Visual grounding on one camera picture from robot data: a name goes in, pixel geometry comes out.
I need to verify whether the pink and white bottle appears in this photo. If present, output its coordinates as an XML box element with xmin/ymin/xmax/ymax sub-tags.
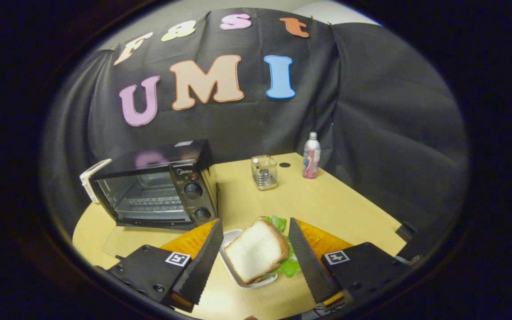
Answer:
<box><xmin>303</xmin><ymin>132</ymin><xmax>321</xmax><ymax>180</ymax></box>

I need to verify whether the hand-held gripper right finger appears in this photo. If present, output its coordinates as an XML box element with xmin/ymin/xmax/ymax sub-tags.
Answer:
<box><xmin>288</xmin><ymin>217</ymin><xmax>410</xmax><ymax>312</ymax></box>

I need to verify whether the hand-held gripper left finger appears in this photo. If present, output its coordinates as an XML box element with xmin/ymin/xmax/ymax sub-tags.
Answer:
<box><xmin>96</xmin><ymin>218</ymin><xmax>224</xmax><ymax>312</ymax></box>

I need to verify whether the sandwich with lettuce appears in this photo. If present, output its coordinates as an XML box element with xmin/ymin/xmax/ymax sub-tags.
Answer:
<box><xmin>224</xmin><ymin>216</ymin><xmax>302</xmax><ymax>285</ymax></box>

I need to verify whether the white rectangular tray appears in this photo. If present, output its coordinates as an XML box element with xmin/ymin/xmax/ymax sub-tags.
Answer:
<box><xmin>219</xmin><ymin>229</ymin><xmax>279</xmax><ymax>289</ymax></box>

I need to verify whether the clear glass jar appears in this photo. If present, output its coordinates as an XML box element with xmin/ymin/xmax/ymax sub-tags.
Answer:
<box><xmin>251</xmin><ymin>155</ymin><xmax>279</xmax><ymax>191</ymax></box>

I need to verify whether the white pop-up toaster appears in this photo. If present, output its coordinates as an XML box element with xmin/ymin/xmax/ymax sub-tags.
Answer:
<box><xmin>80</xmin><ymin>159</ymin><xmax>112</xmax><ymax>204</ymax></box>

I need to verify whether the black toaster oven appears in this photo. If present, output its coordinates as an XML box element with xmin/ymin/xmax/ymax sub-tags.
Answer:
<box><xmin>88</xmin><ymin>139</ymin><xmax>219</xmax><ymax>259</ymax></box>

